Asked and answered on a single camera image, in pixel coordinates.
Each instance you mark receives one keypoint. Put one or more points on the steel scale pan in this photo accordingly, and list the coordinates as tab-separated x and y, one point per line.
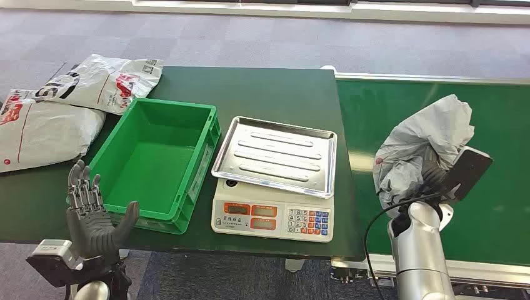
277	153

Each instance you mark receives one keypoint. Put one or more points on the white courier bag black print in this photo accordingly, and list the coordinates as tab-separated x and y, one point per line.
99	82

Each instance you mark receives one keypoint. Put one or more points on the green plastic crate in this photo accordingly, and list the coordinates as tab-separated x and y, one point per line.
153	174

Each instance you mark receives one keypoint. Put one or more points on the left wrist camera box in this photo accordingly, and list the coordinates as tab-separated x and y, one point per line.
51	256

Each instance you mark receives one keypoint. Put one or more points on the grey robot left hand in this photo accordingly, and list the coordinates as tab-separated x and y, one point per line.
93	232

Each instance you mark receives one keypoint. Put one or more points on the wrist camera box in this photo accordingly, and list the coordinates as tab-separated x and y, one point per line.
468	170
51	256

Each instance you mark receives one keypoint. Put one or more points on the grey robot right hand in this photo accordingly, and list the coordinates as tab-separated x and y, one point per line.
434	174

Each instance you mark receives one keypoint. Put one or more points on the white window sill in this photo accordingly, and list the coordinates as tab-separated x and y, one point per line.
372	10

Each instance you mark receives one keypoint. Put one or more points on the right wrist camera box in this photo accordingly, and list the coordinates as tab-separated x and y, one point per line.
468	170

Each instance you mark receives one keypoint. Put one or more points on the white electronic scale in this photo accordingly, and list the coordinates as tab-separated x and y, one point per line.
265	215

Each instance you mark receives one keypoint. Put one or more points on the white table foot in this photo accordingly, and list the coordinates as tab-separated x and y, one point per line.
294	266
123	253

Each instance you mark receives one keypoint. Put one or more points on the grey plastic mailer package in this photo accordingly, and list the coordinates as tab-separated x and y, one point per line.
430	128

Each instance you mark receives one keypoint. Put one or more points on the large white courier bag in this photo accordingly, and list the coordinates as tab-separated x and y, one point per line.
45	132

